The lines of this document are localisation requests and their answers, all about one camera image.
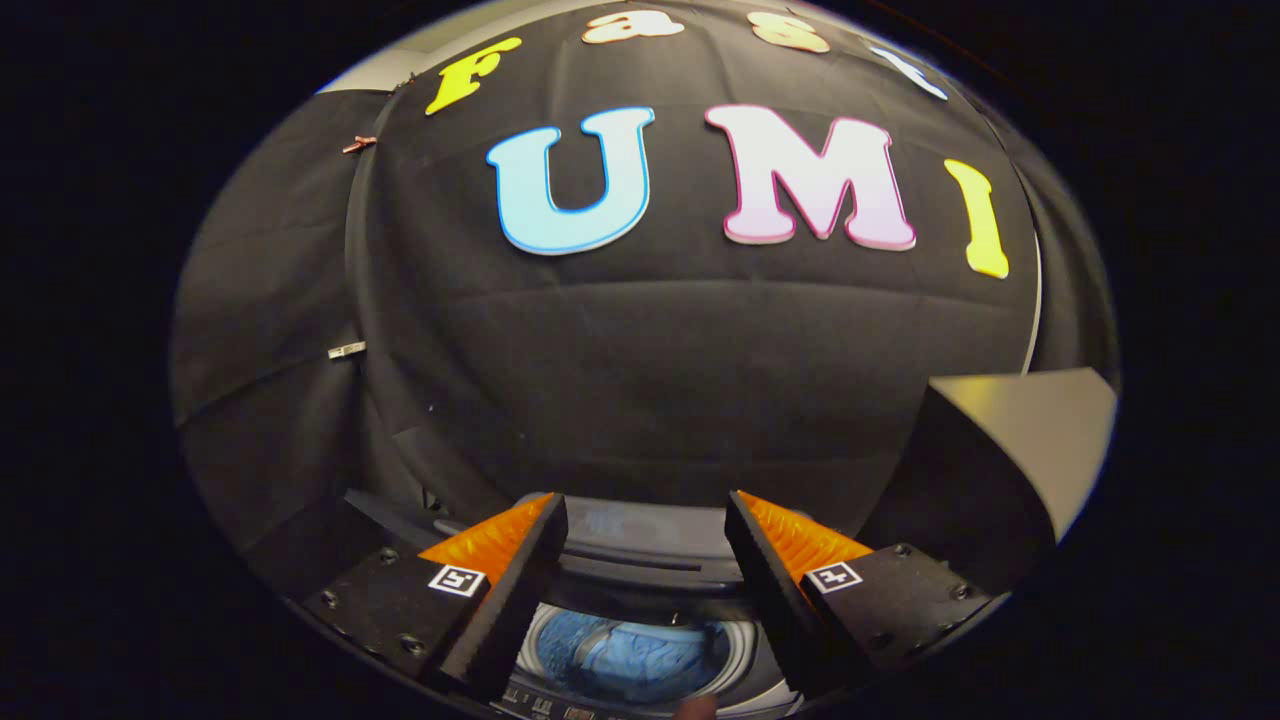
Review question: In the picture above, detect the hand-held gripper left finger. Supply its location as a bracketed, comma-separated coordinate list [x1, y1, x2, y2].
[303, 492, 570, 703]

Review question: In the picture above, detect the light blue shirt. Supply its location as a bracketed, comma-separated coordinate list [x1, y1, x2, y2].
[572, 622, 706, 703]

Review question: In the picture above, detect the dark washing machine lid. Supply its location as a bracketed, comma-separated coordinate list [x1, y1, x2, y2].
[345, 488, 873, 601]

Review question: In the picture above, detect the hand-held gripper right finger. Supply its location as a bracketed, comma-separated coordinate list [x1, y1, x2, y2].
[724, 490, 1003, 701]

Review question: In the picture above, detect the dark grey washing machine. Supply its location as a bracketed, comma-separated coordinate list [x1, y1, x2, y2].
[490, 585, 803, 720]

